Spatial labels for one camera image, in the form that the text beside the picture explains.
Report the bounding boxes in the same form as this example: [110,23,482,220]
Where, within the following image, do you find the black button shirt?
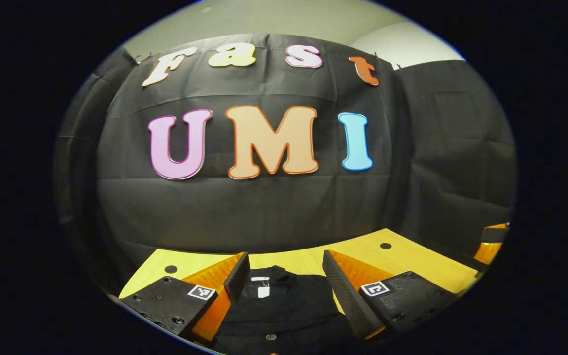
[213,265,363,355]

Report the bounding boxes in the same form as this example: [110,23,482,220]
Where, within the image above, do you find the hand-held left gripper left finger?
[120,251,251,344]

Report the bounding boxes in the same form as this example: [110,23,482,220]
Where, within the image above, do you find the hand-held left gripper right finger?
[321,249,458,341]

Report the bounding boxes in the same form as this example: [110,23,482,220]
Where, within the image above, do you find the black backdrop cloth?
[55,34,517,296]

